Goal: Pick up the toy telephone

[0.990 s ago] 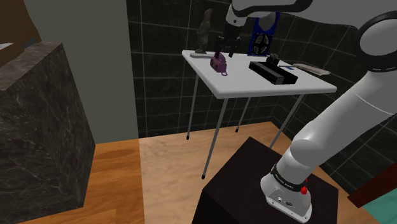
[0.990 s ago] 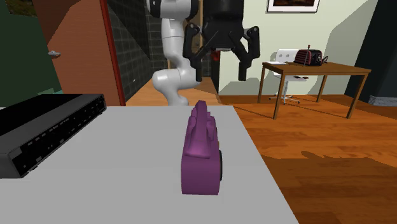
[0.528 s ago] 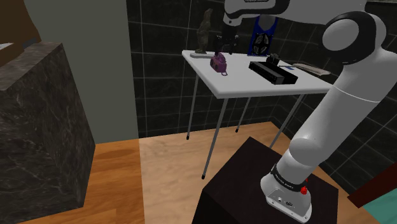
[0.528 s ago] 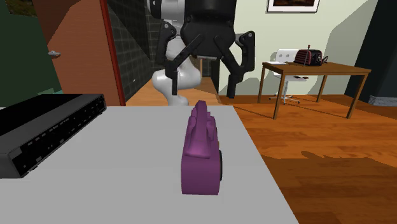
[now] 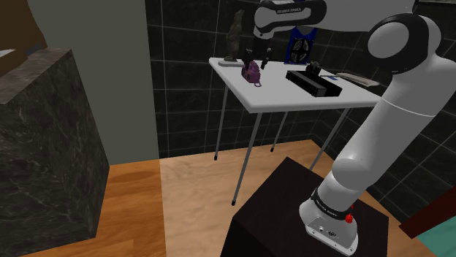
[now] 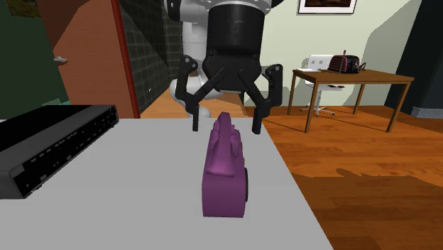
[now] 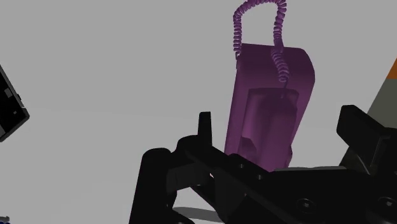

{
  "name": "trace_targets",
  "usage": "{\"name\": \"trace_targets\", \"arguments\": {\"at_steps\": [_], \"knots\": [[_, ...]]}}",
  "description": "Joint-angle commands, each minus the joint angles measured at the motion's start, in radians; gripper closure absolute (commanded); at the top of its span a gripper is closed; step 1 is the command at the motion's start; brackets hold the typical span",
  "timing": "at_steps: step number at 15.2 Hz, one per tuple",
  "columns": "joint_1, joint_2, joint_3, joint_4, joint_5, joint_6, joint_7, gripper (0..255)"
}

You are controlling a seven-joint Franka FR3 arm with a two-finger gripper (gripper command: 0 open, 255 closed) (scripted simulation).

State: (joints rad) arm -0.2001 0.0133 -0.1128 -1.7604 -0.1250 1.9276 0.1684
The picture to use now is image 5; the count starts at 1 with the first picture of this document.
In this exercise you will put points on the dark bear statue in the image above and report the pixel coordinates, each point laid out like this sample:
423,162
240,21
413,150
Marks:
235,37

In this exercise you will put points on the brown wooden cabinet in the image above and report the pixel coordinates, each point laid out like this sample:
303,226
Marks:
16,32

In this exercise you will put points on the purple handbag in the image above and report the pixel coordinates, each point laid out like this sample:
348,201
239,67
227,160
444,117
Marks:
250,72

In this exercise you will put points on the white table with metal legs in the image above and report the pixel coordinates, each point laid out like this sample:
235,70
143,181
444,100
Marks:
281,94

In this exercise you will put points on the small dark camera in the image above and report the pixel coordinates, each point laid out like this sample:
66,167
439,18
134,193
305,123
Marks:
313,67

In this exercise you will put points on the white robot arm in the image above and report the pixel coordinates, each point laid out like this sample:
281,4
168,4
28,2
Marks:
377,135

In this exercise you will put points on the dark red furniture with teal top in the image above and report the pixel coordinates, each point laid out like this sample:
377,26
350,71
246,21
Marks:
429,215

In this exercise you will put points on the blue box with round print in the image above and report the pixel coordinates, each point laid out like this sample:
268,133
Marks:
301,45

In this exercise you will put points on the dark robot stand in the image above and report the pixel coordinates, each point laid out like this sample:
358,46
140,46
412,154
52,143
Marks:
270,220

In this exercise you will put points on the long black box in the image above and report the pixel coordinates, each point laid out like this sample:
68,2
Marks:
313,83

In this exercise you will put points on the dark marble counter block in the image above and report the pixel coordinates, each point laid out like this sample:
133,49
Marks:
46,153

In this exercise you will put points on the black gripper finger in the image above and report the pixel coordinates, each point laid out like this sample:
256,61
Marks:
248,57
264,63

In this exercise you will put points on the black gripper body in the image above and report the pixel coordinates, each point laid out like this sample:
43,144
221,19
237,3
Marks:
262,47

